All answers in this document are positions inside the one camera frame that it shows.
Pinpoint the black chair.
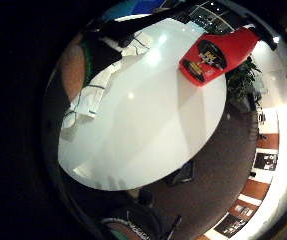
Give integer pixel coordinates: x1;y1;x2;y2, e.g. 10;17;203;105
164;159;197;188

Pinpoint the red bottle with black label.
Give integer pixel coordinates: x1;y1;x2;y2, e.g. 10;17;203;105
178;26;261;88

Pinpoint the dark glass window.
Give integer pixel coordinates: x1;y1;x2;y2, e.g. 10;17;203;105
187;2;241;35

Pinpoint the green potted plant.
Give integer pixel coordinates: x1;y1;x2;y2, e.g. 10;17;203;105
225;56;264;113

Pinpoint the black framed wall poster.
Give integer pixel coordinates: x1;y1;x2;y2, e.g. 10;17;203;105
213;213;249;239
252;151;279;172

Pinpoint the small white wall picture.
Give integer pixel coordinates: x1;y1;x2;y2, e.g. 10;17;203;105
233;203;256;218

